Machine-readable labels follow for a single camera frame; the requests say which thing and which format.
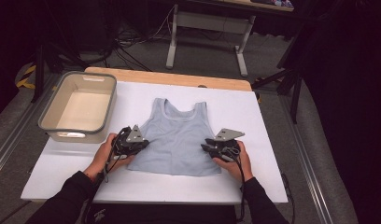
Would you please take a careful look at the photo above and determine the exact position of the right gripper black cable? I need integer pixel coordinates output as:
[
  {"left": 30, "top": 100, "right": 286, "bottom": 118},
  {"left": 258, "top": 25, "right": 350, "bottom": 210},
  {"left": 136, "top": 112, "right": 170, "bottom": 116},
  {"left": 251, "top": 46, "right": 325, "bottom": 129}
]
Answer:
[{"left": 222, "top": 147, "right": 247, "bottom": 224}]

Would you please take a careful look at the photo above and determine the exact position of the black tripod stand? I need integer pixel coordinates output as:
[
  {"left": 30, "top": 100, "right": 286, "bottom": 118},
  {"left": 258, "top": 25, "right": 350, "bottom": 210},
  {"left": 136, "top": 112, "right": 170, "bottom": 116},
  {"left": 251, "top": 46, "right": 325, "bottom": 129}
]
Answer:
[
  {"left": 251, "top": 26, "right": 305, "bottom": 124},
  {"left": 30, "top": 29, "right": 91, "bottom": 105}
]

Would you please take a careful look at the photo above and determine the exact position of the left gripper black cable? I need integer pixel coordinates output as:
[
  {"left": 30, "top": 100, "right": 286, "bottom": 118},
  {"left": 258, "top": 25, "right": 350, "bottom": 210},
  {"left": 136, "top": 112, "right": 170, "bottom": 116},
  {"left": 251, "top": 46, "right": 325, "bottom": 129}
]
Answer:
[{"left": 85, "top": 126, "right": 131, "bottom": 224}]

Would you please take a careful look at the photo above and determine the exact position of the beige plastic bin grey rim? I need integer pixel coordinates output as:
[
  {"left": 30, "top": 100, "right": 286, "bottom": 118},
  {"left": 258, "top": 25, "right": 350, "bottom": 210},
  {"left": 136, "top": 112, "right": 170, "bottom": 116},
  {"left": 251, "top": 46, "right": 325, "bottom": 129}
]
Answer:
[{"left": 37, "top": 71, "right": 118, "bottom": 145}]

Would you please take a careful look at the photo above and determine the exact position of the yellow black floor tape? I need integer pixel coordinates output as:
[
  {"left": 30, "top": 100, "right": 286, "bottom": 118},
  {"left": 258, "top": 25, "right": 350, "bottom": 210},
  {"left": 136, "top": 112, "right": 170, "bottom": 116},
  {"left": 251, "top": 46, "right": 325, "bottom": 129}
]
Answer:
[{"left": 16, "top": 63, "right": 37, "bottom": 91}]

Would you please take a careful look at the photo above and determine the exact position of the aluminium floor rail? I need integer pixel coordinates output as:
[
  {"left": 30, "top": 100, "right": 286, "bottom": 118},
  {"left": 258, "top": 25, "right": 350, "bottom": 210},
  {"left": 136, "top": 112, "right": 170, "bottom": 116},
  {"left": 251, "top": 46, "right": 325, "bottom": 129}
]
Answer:
[
  {"left": 0, "top": 74, "right": 60, "bottom": 182},
  {"left": 277, "top": 92, "right": 336, "bottom": 224}
]

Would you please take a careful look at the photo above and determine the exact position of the person's right hand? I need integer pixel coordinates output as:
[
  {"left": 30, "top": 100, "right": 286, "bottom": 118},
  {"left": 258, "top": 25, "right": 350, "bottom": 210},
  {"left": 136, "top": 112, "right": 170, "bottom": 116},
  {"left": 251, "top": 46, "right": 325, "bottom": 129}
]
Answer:
[{"left": 211, "top": 140, "right": 255, "bottom": 183}]

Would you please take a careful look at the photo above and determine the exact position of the wooden desk with grey frame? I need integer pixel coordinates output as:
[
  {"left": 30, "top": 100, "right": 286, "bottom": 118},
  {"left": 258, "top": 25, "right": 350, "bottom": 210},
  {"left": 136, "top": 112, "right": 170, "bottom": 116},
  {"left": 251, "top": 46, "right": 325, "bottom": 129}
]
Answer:
[{"left": 165, "top": 0, "right": 295, "bottom": 78}]

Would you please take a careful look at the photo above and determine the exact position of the person's dark clothing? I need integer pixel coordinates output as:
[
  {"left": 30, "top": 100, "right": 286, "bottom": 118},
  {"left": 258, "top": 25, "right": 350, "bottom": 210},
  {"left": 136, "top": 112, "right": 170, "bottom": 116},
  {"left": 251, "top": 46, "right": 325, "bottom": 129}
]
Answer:
[{"left": 85, "top": 203, "right": 240, "bottom": 224}]

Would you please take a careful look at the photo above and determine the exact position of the light blue tank top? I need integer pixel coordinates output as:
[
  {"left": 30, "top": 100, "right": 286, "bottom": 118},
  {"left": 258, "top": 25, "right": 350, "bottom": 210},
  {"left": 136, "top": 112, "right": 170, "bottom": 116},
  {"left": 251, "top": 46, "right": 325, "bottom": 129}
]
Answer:
[{"left": 126, "top": 97, "right": 222, "bottom": 177}]

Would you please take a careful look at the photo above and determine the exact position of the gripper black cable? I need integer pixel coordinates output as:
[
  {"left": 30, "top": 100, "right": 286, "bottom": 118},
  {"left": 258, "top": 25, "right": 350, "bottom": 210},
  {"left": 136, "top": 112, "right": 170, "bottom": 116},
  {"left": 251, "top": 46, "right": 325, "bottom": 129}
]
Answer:
[
  {"left": 85, "top": 126, "right": 131, "bottom": 224},
  {"left": 222, "top": 147, "right": 247, "bottom": 224}
]

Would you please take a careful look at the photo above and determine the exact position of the person's left hand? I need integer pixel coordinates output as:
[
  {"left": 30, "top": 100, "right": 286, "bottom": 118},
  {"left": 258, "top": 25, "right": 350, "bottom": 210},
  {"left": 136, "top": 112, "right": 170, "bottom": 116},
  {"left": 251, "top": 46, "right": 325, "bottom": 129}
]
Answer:
[{"left": 83, "top": 133, "right": 135, "bottom": 182}]

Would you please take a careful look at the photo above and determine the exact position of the thin black table cable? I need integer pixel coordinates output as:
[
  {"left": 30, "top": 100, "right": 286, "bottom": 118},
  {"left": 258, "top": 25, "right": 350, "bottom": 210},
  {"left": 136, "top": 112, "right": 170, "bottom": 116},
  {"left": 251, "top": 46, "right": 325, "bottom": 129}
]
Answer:
[{"left": 279, "top": 172, "right": 296, "bottom": 224}]

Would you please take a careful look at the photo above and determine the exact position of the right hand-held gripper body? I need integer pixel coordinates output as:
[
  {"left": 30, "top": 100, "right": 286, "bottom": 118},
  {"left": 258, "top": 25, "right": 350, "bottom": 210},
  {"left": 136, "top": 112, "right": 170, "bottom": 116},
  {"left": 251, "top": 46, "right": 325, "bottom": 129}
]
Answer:
[{"left": 214, "top": 128, "right": 246, "bottom": 163}]

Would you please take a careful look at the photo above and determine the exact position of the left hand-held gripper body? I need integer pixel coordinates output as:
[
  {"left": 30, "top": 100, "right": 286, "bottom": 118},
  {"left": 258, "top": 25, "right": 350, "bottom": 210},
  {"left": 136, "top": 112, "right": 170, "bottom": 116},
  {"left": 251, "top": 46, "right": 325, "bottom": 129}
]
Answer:
[{"left": 111, "top": 124, "right": 146, "bottom": 159}]

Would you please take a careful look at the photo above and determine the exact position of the dark curtain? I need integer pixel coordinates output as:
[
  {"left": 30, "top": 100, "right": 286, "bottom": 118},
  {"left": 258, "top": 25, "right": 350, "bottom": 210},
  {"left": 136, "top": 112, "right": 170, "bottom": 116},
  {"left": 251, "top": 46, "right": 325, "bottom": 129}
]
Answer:
[{"left": 299, "top": 0, "right": 381, "bottom": 224}]

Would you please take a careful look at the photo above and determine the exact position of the bundle of black floor cables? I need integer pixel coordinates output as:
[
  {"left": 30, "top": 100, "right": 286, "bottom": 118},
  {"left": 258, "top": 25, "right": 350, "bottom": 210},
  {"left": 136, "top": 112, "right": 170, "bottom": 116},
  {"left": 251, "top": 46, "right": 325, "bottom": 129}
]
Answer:
[{"left": 108, "top": 6, "right": 177, "bottom": 73}]

